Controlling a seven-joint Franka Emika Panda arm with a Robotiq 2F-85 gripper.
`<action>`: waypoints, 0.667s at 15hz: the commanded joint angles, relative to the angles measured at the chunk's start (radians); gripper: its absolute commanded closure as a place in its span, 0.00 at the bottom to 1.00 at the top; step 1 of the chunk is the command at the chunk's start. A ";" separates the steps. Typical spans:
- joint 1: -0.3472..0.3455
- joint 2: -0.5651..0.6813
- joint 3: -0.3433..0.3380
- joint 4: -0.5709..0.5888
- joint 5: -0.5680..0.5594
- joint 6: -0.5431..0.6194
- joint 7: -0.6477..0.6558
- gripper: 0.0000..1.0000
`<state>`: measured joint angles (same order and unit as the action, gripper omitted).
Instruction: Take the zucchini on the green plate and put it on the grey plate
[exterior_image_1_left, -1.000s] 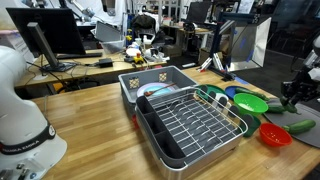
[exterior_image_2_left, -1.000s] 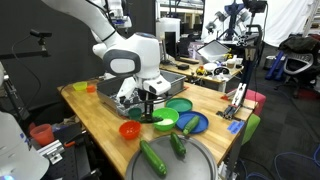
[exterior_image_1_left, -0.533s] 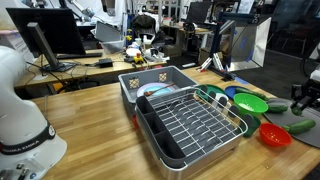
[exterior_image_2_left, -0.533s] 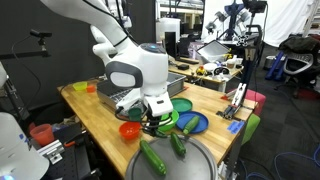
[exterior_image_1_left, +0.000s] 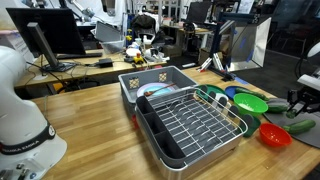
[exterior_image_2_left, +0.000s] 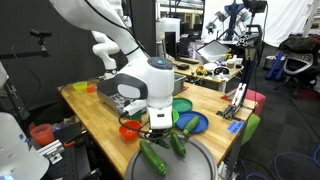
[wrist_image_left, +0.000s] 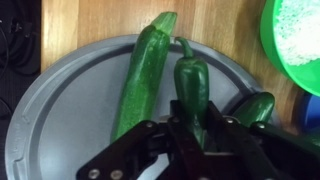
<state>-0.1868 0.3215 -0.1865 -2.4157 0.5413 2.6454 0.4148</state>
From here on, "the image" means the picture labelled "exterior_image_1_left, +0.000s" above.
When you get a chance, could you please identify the long green zucchini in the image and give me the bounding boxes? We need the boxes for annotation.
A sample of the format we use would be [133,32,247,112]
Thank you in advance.
[282,119,317,136]

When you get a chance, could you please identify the red bowl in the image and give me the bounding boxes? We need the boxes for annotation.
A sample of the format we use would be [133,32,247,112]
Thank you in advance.
[258,122,294,148]

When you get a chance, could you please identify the white board panel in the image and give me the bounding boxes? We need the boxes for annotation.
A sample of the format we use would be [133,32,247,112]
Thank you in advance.
[229,16,272,72]

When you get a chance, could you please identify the black computer monitor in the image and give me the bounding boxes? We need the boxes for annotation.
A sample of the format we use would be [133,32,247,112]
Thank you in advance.
[5,7,87,73]

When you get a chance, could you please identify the pale plate in bin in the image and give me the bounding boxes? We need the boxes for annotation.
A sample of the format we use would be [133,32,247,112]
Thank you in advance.
[136,82,177,99]

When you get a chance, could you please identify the grey dish rack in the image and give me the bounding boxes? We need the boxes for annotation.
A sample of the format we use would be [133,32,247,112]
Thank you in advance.
[134,87,250,180]

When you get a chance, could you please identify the white bowl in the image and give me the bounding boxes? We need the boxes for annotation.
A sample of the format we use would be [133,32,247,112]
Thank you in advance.
[125,47,141,58]

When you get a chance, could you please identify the green plate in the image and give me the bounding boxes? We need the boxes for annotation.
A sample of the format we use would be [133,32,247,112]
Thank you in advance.
[195,84,228,102]

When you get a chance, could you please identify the black jacket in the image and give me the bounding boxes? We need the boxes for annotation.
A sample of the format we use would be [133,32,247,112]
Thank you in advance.
[131,14,158,30]

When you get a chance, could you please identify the medium light green zucchini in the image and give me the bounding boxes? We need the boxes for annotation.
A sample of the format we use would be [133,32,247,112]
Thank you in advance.
[234,87,270,102]

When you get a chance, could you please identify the blue plate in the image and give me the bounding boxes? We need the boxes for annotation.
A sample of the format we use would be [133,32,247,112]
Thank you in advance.
[224,85,255,101]

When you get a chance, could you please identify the dark green cup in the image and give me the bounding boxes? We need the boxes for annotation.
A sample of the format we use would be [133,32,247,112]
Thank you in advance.
[242,114,262,139]

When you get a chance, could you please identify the black power adapter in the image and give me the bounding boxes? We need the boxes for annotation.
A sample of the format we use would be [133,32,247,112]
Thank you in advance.
[98,57,114,68]

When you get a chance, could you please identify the black background monitor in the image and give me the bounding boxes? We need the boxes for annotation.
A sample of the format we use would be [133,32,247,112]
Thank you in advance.
[184,1,213,25]

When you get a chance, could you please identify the yellow toy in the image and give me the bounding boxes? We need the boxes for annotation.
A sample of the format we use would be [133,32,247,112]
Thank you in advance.
[132,52,145,65]

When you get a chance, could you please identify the blue tape patch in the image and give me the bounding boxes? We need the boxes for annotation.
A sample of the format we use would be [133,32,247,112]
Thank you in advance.
[234,76,250,86]

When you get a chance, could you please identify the green bowl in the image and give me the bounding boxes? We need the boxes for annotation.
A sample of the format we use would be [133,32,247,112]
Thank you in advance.
[232,92,270,117]

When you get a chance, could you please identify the white mug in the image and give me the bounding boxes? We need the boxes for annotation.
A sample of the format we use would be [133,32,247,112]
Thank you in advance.
[213,92,232,108]

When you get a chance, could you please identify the grey plastic bin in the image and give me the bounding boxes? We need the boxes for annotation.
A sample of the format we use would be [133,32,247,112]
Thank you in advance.
[118,65,198,118]

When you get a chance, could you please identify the black keyboard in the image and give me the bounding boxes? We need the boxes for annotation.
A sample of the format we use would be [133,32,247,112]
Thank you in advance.
[55,51,104,61]

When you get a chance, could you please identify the short green zucchini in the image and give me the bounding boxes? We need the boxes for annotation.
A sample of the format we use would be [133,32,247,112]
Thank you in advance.
[266,97,290,114]

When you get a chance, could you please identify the office chair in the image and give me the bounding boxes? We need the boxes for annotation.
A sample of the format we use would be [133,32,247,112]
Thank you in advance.
[130,14,167,45]

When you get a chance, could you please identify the white black clamp tool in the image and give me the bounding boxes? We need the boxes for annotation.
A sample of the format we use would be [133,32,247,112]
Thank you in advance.
[197,52,225,73]

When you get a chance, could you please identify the large grey round plate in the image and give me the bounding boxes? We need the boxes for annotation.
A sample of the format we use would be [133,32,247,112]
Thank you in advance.
[263,109,320,150]

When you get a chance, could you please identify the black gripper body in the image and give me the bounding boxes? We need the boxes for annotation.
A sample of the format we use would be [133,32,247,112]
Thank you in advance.
[297,87,320,110]

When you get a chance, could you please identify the clear plastic container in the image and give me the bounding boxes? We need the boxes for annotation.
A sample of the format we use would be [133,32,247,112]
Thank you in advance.
[101,39,126,55]

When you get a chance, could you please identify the white plastic bottle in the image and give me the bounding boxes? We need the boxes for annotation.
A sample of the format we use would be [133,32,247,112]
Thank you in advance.
[142,34,151,47]

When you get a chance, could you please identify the small dark green zucchini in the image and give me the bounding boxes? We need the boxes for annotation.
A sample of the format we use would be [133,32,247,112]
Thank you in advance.
[285,109,297,120]

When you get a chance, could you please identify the brown wooden spoon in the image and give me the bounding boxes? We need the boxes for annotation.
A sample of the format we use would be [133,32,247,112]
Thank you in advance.
[143,82,177,98]

